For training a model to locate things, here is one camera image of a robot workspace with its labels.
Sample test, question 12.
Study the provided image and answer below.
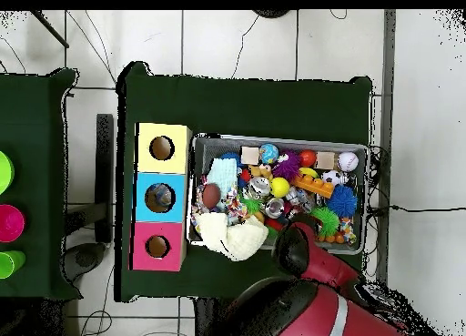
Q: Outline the black upright panel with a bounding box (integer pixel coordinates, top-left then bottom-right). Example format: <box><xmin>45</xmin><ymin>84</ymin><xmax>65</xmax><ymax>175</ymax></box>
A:
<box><xmin>95</xmin><ymin>113</ymin><xmax>115</xmax><ymax>244</ymax></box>

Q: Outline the dark green side table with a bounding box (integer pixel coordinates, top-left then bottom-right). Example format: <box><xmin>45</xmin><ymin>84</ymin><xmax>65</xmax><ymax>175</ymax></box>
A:
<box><xmin>0</xmin><ymin>67</ymin><xmax>83</xmax><ymax>302</ymax></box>

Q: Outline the wooden box with three holes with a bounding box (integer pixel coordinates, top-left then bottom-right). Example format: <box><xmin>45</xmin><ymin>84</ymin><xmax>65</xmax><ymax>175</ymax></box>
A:
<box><xmin>128</xmin><ymin>122</ymin><xmax>193</xmax><ymax>272</ymax></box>

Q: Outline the smooth yellow ball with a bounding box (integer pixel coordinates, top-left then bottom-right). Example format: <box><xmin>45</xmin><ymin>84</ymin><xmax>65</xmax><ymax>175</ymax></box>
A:
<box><xmin>269</xmin><ymin>177</ymin><xmax>291</xmax><ymax>199</ymax></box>

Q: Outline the blue white patterned ball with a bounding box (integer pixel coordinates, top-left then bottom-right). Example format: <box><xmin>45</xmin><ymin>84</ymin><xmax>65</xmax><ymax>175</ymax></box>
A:
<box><xmin>258</xmin><ymin>143</ymin><xmax>279</xmax><ymax>165</ymax></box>

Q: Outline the pink plastic cup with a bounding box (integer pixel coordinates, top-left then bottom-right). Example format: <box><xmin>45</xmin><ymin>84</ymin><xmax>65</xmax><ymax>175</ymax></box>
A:
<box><xmin>0</xmin><ymin>203</ymin><xmax>25</xmax><ymax>243</ymax></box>

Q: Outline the red orange ball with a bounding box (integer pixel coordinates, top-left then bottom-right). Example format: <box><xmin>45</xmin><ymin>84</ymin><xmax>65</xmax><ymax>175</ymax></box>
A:
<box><xmin>299</xmin><ymin>149</ymin><xmax>317</xmax><ymax>168</ymax></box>

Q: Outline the white baseball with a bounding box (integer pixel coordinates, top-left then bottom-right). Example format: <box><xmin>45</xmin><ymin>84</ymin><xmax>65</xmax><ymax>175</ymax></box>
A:
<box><xmin>336</xmin><ymin>151</ymin><xmax>360</xmax><ymax>173</ymax></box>

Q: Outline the shallow silver mesh bin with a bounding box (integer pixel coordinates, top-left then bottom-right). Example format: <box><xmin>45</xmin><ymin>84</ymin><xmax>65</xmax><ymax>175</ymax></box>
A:
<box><xmin>184</xmin><ymin>132</ymin><xmax>370</xmax><ymax>255</ymax></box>

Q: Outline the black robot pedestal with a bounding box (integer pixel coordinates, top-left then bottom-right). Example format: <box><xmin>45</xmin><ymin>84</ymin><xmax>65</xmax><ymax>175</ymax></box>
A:
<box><xmin>194</xmin><ymin>297</ymin><xmax>234</xmax><ymax>336</ymax></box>

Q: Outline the dark green table cloth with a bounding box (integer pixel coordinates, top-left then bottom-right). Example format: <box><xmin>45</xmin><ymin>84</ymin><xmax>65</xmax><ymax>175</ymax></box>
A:
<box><xmin>114</xmin><ymin>61</ymin><xmax>373</xmax><ymax>310</ymax></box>

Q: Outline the black slanted rod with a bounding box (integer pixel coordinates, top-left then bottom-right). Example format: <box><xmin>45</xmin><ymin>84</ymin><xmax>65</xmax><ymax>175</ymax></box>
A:
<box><xmin>30</xmin><ymin>9</ymin><xmax>70</xmax><ymax>49</ymax></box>

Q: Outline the cream knitted cloth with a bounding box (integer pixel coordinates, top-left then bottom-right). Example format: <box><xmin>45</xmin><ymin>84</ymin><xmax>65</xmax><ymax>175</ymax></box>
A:
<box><xmin>195</xmin><ymin>211</ymin><xmax>269</xmax><ymax>262</ymax></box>

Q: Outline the black floor power cable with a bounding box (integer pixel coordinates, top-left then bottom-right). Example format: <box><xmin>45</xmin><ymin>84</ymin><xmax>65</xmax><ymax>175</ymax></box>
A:
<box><xmin>367</xmin><ymin>203</ymin><xmax>466</xmax><ymax>214</ymax></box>

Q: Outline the green spiky ball with eyes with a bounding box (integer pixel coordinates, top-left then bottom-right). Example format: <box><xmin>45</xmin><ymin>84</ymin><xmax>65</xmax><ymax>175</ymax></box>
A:
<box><xmin>310</xmin><ymin>206</ymin><xmax>340</xmax><ymax>239</ymax></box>

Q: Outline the blue spiky rubber ball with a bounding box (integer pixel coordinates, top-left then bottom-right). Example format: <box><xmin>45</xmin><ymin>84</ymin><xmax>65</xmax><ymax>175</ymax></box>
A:
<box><xmin>326</xmin><ymin>184</ymin><xmax>359</xmax><ymax>219</ymax></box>

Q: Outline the brown toy football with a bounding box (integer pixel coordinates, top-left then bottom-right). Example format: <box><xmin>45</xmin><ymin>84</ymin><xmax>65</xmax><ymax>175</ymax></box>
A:
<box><xmin>201</xmin><ymin>182</ymin><xmax>222</xmax><ymax>210</ymax></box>

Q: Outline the purple spiky ball with eyes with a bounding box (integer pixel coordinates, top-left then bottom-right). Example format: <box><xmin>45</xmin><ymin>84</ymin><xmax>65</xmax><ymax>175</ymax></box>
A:
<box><xmin>271</xmin><ymin>150</ymin><xmax>302</xmax><ymax>181</ymax></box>

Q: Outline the lime green plastic cup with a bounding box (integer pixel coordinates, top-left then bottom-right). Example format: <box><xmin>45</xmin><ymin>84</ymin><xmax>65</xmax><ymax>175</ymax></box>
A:
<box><xmin>0</xmin><ymin>150</ymin><xmax>15</xmax><ymax>196</ymax></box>
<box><xmin>0</xmin><ymin>249</ymin><xmax>27</xmax><ymax>280</ymax></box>

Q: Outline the orange toy building brick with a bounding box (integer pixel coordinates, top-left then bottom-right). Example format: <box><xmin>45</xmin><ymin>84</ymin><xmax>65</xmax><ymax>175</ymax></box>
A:
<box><xmin>291</xmin><ymin>174</ymin><xmax>335</xmax><ymax>199</ymax></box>

